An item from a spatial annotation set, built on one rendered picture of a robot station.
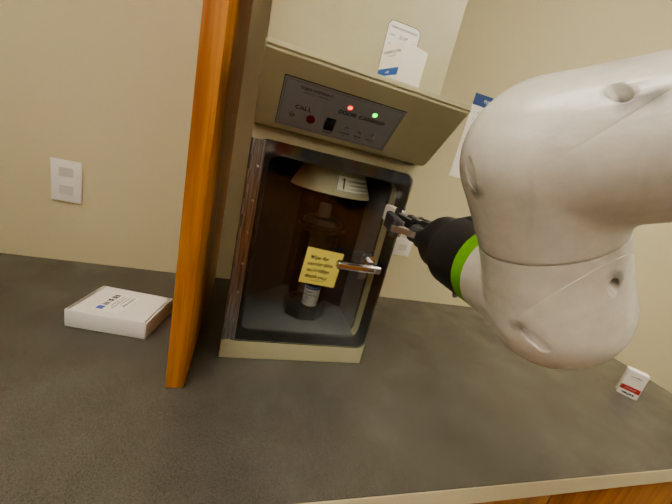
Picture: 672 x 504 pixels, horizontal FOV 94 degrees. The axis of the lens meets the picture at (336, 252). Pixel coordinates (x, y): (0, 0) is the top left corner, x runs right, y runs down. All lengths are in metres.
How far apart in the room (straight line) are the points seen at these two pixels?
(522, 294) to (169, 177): 0.95
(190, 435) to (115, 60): 0.89
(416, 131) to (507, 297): 0.37
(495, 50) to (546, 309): 1.11
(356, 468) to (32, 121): 1.09
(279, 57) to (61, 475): 0.60
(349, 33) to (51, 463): 0.75
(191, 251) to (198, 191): 0.09
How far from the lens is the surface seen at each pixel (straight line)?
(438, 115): 0.56
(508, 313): 0.29
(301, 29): 0.62
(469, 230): 0.38
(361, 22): 0.64
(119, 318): 0.79
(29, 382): 0.73
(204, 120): 0.50
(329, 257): 0.63
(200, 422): 0.61
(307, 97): 0.52
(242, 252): 0.61
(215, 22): 0.52
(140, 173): 1.07
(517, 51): 1.36
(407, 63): 0.56
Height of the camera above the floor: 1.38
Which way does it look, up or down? 16 degrees down
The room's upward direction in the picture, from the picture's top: 14 degrees clockwise
